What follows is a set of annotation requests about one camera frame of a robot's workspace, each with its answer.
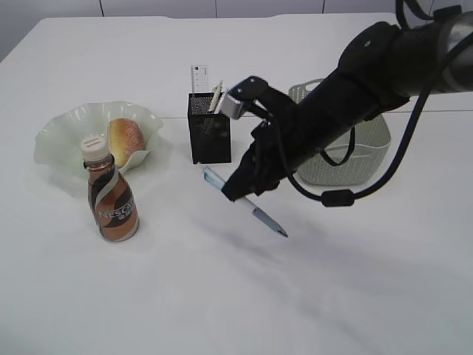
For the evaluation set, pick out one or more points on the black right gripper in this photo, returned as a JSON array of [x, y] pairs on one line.
[[357, 90]]

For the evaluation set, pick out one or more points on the blue and white pen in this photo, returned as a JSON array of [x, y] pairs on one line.
[[218, 182]]

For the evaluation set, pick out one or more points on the grey and white pen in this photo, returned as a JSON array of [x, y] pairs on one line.
[[219, 104]]

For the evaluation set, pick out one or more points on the beige and white pen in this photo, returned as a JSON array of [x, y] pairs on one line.
[[215, 97]]

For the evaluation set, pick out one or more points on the clear plastic ruler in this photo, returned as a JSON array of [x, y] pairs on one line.
[[199, 79]]

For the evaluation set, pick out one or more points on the sugared bread loaf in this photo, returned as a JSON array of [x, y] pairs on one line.
[[124, 138]]

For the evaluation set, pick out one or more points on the brown Nescafe coffee bottle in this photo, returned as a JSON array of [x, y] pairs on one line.
[[110, 197]]

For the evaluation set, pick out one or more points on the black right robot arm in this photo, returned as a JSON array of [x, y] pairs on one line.
[[423, 61]]

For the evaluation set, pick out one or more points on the black mesh pen holder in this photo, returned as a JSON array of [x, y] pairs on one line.
[[210, 133]]

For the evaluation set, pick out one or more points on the grey-green plastic woven basket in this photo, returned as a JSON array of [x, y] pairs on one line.
[[372, 140]]

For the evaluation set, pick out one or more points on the pale green wavy glass plate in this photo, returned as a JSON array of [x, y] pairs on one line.
[[58, 143]]

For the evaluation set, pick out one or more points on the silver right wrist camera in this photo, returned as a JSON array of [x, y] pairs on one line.
[[242, 96]]

